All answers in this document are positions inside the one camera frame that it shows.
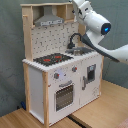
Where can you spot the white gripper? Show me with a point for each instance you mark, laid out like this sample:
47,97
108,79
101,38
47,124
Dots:
81,7

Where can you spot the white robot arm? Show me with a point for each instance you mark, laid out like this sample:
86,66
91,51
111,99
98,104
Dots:
98,28

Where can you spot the wooden toy kitchen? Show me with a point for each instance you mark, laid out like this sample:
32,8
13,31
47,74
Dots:
40,84

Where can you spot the grey range hood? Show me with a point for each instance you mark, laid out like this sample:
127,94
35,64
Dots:
48,18

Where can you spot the black toy faucet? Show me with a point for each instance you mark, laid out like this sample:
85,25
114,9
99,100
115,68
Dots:
73,40

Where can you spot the grey toy sink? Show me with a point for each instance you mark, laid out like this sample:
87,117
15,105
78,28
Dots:
78,51

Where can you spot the red right stove knob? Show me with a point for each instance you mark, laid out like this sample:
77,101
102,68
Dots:
74,69

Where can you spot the red stove knob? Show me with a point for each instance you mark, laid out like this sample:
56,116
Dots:
74,69
56,75

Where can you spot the black toy stovetop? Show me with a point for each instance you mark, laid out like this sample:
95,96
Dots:
52,59

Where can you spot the grey ice dispenser panel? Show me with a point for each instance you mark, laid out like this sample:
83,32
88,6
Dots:
91,73

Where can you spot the red left stove knob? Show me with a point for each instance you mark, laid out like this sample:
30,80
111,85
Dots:
56,75

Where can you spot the toy oven door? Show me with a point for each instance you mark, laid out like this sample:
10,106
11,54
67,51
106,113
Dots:
64,97

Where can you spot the grey cabinet door handle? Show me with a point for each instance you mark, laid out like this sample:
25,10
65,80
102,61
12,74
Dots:
84,83

